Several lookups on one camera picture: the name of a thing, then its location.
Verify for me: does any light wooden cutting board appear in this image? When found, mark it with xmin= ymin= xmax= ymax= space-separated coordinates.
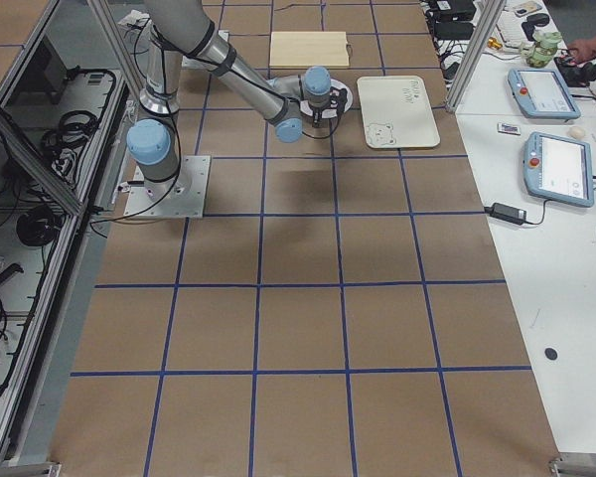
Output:
xmin=269 ymin=31 xmax=350 ymax=69

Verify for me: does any cream bear tray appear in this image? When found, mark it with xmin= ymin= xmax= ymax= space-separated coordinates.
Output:
xmin=357 ymin=76 xmax=440 ymax=149

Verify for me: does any far blue teach pendant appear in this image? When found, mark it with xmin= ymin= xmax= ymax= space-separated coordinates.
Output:
xmin=507 ymin=69 xmax=581 ymax=120

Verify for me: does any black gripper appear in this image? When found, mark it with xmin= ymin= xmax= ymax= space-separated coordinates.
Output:
xmin=309 ymin=102 xmax=329 ymax=128

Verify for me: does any black power adapter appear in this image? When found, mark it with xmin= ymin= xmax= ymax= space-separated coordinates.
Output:
xmin=484 ymin=203 xmax=526 ymax=226

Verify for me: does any coiled black cable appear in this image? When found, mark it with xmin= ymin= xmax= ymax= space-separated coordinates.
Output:
xmin=40 ymin=109 xmax=101 ymax=152

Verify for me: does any green plush toy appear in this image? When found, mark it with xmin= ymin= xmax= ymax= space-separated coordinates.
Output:
xmin=520 ymin=31 xmax=562 ymax=69

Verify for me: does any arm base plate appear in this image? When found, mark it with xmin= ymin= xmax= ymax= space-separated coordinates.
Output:
xmin=182 ymin=30 xmax=229 ymax=70
xmin=123 ymin=155 xmax=211 ymax=220

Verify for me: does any blue teach pendant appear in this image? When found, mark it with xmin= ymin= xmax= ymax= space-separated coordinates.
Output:
xmin=507 ymin=69 xmax=581 ymax=120
xmin=522 ymin=132 xmax=595 ymax=208

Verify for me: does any white round plate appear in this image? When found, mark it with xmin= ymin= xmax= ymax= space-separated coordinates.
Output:
xmin=320 ymin=79 xmax=354 ymax=120

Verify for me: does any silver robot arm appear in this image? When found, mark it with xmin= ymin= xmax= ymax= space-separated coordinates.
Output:
xmin=127 ymin=1 xmax=337 ymax=203

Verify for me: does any near blue teach pendant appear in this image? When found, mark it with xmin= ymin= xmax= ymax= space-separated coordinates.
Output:
xmin=522 ymin=132 xmax=595 ymax=208

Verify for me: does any aluminium frame post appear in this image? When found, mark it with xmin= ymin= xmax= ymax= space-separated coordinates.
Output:
xmin=445 ymin=0 xmax=507 ymax=113

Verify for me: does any person hand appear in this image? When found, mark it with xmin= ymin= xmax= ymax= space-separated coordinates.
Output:
xmin=567 ymin=36 xmax=596 ymax=64

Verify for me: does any small card box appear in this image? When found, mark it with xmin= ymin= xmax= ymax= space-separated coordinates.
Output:
xmin=497 ymin=122 xmax=522 ymax=136

